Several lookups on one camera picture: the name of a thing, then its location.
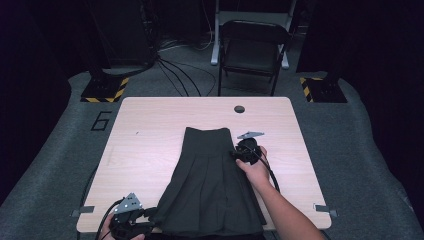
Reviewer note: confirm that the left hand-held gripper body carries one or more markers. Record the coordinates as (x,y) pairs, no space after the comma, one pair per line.
(125,220)

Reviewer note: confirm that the white metal desk frame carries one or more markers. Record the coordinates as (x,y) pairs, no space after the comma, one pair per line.
(216,40)

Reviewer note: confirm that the person's left hand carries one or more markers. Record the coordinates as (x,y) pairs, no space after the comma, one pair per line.
(106,233)

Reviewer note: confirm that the grey tape strip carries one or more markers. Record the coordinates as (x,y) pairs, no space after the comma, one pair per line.
(325,209)
(83,210)

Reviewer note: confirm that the black stand base hazard stripes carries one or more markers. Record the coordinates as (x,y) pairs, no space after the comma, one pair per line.
(325,90)
(103,90)

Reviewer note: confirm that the dark round table grommet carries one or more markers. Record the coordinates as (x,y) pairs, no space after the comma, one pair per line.
(239,109)

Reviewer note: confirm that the dark equipment cabinet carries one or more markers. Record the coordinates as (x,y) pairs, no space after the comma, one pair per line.
(123,33)

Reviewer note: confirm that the person's right hand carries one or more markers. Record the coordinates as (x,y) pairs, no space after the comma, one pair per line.
(256,170)

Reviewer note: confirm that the dark grey pleated skirt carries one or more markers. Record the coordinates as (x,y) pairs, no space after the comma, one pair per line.
(210,190)

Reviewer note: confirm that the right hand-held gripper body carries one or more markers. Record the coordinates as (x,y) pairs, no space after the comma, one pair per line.
(248,151)

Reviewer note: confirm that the black folding chair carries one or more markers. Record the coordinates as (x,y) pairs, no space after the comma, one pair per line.
(253,50)

